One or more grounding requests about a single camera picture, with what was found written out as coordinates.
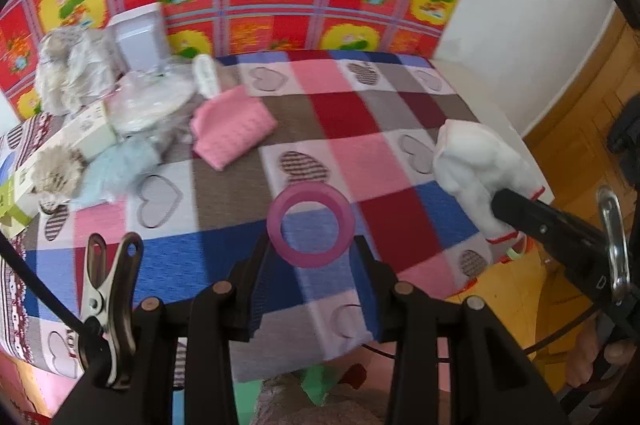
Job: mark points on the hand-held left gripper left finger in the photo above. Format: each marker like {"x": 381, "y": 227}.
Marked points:
{"x": 260, "y": 295}

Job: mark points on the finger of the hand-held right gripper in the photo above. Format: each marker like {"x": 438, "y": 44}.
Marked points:
{"x": 540, "y": 217}

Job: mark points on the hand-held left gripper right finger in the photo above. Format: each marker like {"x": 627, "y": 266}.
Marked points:
{"x": 367, "y": 300}

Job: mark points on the red bucket green rim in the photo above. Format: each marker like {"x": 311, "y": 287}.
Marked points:
{"x": 515, "y": 253}

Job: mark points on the white sock red trim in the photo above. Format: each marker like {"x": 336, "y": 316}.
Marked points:
{"x": 475, "y": 165}

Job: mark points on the pink knitted cloth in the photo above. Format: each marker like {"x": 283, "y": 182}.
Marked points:
{"x": 230, "y": 130}

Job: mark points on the blue face mask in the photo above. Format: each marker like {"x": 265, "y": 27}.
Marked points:
{"x": 120, "y": 165}

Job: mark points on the clear plastic bag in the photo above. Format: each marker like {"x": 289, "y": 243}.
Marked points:
{"x": 150, "y": 100}

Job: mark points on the beige fluffy pompom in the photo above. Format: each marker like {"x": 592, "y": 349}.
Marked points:
{"x": 55, "y": 170}

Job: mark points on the white green cardboard box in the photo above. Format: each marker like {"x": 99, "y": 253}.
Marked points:
{"x": 85, "y": 130}

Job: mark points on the white foam packing tray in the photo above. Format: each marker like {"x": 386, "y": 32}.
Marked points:
{"x": 137, "y": 40}

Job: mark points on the person's right hand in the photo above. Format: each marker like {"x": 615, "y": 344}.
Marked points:
{"x": 580, "y": 355}

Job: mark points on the metal spring clamp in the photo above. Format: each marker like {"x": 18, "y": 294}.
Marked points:
{"x": 617, "y": 250}
{"x": 107, "y": 300}

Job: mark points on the red slipper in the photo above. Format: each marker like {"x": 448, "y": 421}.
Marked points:
{"x": 355, "y": 375}

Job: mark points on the crumpled white plastic bag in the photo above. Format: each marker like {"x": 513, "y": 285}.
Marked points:
{"x": 70, "y": 65}

